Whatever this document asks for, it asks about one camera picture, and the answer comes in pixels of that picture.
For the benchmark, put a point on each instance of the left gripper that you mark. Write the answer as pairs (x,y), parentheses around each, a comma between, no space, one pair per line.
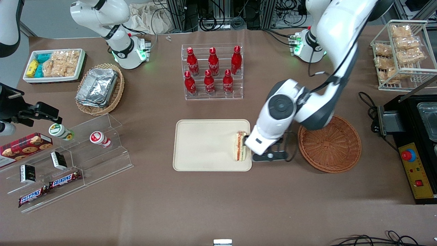
(245,138)

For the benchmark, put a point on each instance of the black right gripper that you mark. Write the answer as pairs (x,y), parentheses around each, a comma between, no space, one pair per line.
(9,104)

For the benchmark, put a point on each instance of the triangular sandwich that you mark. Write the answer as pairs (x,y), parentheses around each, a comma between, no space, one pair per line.
(239,147)

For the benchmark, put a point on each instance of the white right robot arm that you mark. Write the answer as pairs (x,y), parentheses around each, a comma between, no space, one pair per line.
(119,44)

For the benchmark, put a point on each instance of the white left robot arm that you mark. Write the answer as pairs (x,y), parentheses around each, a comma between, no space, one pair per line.
(341,34)

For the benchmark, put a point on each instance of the white rectangular snack tray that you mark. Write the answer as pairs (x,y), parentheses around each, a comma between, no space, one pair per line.
(51,79)

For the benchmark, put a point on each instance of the beige plastic tray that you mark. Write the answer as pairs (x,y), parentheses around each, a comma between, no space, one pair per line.
(205,145)

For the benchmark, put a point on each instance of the light oval wicker basket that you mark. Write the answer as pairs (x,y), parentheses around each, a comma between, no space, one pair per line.
(117,92)

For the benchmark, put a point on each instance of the brown round wicker basket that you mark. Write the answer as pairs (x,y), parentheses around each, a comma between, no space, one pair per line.
(331,147)

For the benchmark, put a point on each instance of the green-label yogurt bottle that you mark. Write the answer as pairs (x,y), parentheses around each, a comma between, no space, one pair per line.
(59,131)

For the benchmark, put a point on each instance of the red tartan cookie box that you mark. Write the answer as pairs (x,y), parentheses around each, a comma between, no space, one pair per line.
(24,147)

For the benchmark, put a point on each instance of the teal snack packet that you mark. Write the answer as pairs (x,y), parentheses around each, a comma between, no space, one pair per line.
(43,57)
(39,71)

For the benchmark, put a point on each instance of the yellow snack packet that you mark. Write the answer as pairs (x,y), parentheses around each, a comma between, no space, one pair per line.
(32,68)

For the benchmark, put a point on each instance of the small black white carton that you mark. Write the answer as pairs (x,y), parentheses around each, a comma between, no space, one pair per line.
(58,160)
(28,173)

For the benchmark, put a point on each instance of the rice cracker packs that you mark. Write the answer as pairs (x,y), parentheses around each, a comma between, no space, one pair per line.
(61,63)

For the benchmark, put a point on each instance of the clear acrylic bottle rack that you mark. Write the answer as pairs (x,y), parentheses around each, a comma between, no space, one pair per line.
(211,97)

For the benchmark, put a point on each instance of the red cola bottle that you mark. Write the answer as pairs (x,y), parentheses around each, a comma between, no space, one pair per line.
(213,63)
(190,85)
(209,84)
(228,84)
(193,63)
(236,61)

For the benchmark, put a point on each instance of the stack of foil trays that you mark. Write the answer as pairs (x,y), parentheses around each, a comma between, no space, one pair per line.
(97,87)

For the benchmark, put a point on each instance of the red-label yogurt bottle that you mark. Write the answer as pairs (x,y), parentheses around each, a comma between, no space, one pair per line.
(99,138)

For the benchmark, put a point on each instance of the Snickers chocolate bar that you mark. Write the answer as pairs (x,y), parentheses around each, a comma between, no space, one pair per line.
(65,179)
(32,196)

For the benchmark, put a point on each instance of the clear acrylic stepped shelf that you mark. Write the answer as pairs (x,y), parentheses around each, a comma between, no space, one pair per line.
(102,160)

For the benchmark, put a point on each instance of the beige crumpled cloth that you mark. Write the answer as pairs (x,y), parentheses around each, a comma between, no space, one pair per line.
(146,18)

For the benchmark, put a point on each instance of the bagged cracker snack pack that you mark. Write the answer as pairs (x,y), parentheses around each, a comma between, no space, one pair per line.
(383,50)
(409,55)
(384,63)
(407,42)
(394,74)
(400,31)

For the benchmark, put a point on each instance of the black appliance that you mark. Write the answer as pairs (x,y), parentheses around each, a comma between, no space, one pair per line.
(406,116)

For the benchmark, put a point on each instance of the yellow emergency stop box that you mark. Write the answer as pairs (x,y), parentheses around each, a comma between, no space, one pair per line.
(416,171)

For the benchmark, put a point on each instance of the metal baking pan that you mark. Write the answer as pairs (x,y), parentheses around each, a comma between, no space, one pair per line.
(428,119)

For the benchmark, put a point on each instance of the aluminium frame post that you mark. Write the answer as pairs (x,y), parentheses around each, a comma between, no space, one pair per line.
(268,13)
(179,15)

